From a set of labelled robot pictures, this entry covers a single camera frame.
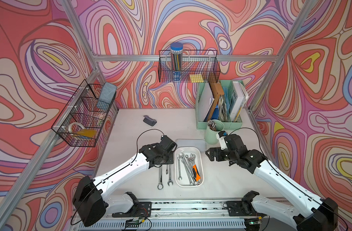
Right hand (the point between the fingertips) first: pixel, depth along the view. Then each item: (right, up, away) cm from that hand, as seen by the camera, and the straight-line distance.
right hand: (214, 155), depth 78 cm
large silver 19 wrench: (-17, -4, +13) cm, 22 cm away
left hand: (-23, -2, +1) cm, 23 cm away
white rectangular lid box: (-5, +4, +18) cm, 19 cm away
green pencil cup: (+2, +15, +10) cm, 18 cm away
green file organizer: (+11, +32, +15) cm, 37 cm away
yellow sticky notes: (-8, +46, +13) cm, 49 cm away
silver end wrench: (-25, -17, +6) cm, 31 cm away
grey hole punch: (-42, +19, +31) cm, 56 cm away
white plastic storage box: (-7, -1, +9) cm, 12 cm away
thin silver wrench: (-19, -15, +6) cm, 25 cm away
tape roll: (-71, +16, -12) cm, 74 cm away
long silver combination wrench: (-31, -19, +3) cm, 36 cm away
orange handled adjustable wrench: (-9, -14, +4) cm, 17 cm away
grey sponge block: (-61, +33, +2) cm, 69 cm away
